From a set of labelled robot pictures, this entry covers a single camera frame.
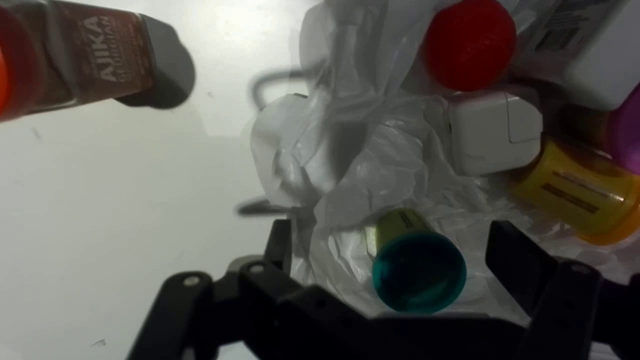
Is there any white power adapter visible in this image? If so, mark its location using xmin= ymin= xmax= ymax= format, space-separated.
xmin=446 ymin=90 xmax=544 ymax=177

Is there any yellow bottle with orange cap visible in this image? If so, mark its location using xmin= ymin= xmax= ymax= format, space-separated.
xmin=509 ymin=139 xmax=640 ymax=247

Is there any white plastic bag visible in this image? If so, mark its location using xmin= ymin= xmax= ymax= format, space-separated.
xmin=239 ymin=0 xmax=640 ymax=321

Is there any small bottle with teal cap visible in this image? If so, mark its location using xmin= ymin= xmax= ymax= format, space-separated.
xmin=366 ymin=207 xmax=469 ymax=315

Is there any purple round object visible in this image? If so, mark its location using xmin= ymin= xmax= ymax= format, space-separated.
xmin=606 ymin=84 xmax=640 ymax=175

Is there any spice jar with grey cap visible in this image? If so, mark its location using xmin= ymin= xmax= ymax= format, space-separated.
xmin=0 ymin=0 xmax=196 ymax=124

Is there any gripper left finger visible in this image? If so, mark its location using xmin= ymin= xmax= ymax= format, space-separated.
xmin=127 ymin=218 xmax=372 ymax=360

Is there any white container with label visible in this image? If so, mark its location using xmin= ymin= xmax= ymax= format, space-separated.
xmin=510 ymin=0 xmax=640 ymax=112

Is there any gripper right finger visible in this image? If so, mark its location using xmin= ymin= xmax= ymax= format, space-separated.
xmin=485 ymin=220 xmax=640 ymax=360

